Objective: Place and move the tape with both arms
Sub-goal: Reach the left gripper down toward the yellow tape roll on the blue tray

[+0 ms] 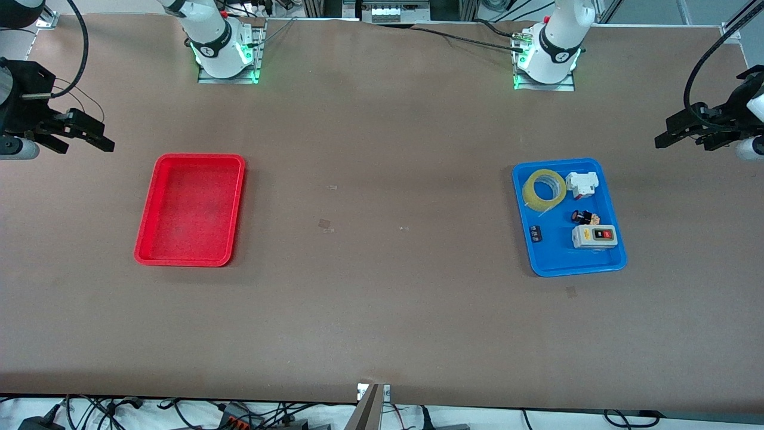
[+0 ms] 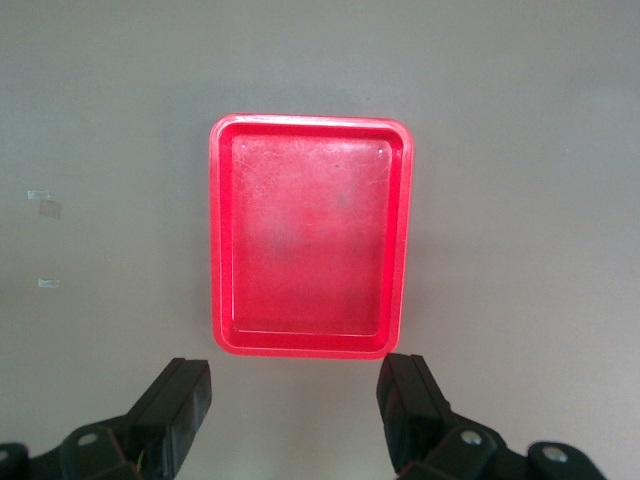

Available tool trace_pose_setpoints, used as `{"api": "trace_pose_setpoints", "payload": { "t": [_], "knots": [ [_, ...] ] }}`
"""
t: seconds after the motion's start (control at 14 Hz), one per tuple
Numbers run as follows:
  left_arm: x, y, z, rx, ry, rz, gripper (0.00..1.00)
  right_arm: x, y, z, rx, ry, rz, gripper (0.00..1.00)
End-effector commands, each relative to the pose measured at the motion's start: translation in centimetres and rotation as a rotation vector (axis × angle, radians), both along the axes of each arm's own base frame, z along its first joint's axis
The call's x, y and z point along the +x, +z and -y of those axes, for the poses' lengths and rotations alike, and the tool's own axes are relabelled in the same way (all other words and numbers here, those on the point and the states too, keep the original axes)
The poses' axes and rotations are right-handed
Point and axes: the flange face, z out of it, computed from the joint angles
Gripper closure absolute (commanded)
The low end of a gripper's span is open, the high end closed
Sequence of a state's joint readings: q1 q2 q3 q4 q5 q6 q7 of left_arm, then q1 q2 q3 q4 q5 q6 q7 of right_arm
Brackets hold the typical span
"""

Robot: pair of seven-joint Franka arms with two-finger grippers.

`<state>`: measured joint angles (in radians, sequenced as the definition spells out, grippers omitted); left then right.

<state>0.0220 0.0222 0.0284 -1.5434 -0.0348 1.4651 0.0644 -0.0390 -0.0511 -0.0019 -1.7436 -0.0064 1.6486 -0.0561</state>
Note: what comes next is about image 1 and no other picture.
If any blue plastic tray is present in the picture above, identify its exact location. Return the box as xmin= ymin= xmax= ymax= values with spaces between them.
xmin=512 ymin=158 xmax=628 ymax=278

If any white power strip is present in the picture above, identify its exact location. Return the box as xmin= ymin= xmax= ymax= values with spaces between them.
xmin=370 ymin=2 xmax=432 ymax=23

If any yellow tape roll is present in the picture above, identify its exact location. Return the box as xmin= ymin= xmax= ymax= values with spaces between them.
xmin=522 ymin=169 xmax=568 ymax=211

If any grey switch box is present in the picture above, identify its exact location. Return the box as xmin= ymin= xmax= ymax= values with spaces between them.
xmin=572 ymin=225 xmax=619 ymax=250

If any white circuit breaker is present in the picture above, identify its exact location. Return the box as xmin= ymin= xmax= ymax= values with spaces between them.
xmin=565 ymin=171 xmax=599 ymax=199

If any aluminium profile post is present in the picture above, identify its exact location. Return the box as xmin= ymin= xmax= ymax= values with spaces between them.
xmin=345 ymin=382 xmax=392 ymax=430

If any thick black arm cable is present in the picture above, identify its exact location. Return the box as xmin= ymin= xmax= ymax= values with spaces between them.
xmin=683 ymin=0 xmax=764 ymax=129
xmin=51 ymin=0 xmax=90 ymax=99

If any orange black connector box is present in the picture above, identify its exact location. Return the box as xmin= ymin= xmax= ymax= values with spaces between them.
xmin=218 ymin=403 xmax=266 ymax=429

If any thin black right gripper wire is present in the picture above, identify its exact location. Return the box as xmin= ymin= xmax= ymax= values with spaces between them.
xmin=53 ymin=78 xmax=106 ymax=124

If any looped black cable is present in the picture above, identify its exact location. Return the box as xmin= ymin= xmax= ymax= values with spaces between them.
xmin=603 ymin=409 xmax=663 ymax=428

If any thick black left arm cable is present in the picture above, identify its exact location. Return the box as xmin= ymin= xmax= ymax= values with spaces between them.
xmin=683 ymin=0 xmax=764 ymax=129

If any black power adapter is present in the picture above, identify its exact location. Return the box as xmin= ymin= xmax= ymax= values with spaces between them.
xmin=18 ymin=415 xmax=66 ymax=430

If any red plastic tray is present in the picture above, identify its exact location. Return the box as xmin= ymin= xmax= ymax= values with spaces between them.
xmin=134 ymin=153 xmax=247 ymax=268

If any black cable on table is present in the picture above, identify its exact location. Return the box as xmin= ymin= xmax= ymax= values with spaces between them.
xmin=412 ymin=25 xmax=529 ymax=53

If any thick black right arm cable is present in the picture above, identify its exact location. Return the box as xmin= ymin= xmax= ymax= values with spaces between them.
xmin=51 ymin=0 xmax=90 ymax=99

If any aluminium frame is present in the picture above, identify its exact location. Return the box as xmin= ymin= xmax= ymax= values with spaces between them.
xmin=301 ymin=0 xmax=478 ymax=23

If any thin grey cable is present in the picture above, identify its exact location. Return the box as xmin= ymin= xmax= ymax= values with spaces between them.
xmin=263 ymin=17 xmax=299 ymax=45

